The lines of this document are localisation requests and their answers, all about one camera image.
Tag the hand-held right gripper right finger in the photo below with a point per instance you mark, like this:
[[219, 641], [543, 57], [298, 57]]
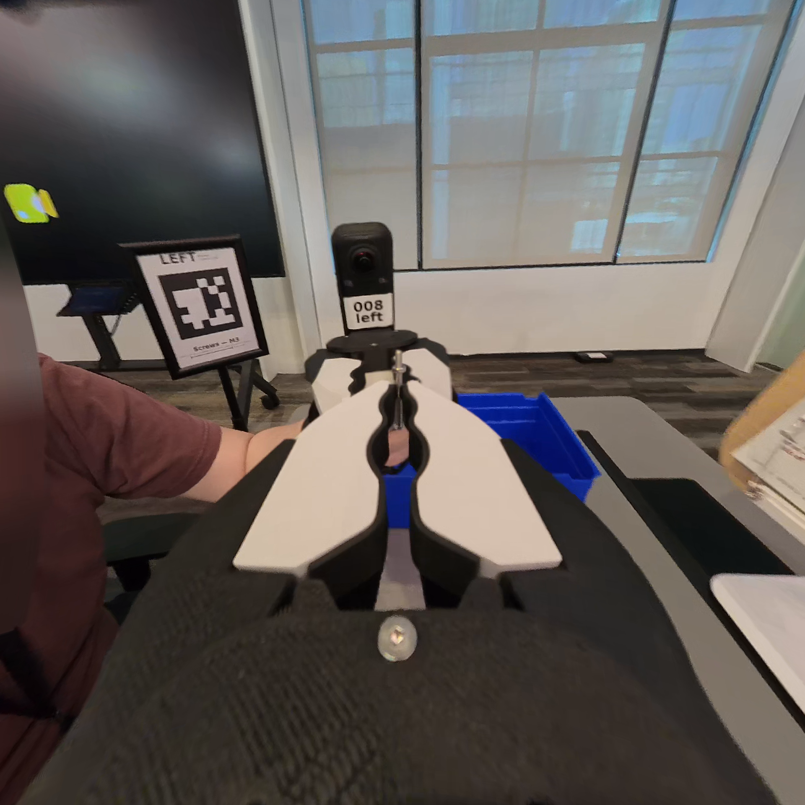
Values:
[[478, 503]]

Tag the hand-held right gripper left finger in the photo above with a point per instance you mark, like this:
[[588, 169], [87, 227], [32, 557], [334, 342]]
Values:
[[314, 503]]

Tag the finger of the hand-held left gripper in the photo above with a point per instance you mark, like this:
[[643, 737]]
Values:
[[333, 387], [431, 371]]

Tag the silver metal bolt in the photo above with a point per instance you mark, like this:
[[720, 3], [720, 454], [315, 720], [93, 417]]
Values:
[[398, 402]]

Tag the large blue plastic bin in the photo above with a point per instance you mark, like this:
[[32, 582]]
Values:
[[534, 440]]

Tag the person's left forearm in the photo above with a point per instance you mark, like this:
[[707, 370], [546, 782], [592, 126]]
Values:
[[258, 450]]

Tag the person's left hand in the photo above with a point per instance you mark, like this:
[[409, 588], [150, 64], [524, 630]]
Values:
[[397, 451]]

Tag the black sign stand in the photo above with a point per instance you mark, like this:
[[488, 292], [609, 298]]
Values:
[[242, 390]]

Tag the framed marker sign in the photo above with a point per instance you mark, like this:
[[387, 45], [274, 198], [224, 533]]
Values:
[[201, 308]]

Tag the black floor box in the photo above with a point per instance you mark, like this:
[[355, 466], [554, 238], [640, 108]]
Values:
[[593, 356]]

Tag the black office chair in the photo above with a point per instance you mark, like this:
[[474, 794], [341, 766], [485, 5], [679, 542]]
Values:
[[151, 541]]

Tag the large window with blinds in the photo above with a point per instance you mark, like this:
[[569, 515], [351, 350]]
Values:
[[534, 157]]

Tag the black desk mat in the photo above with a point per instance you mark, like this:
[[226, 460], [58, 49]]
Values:
[[692, 515]]

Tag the black tablet floor stand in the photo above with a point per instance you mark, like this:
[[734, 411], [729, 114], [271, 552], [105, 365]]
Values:
[[104, 343]]

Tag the dark tablet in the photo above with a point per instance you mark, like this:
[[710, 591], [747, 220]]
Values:
[[94, 299]]

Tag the stack of printed papers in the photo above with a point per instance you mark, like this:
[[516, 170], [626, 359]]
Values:
[[780, 459]]

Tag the white plastic tray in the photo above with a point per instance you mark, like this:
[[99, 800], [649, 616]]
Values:
[[767, 622]]

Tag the large black wall screen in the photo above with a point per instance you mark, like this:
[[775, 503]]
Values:
[[157, 126]]

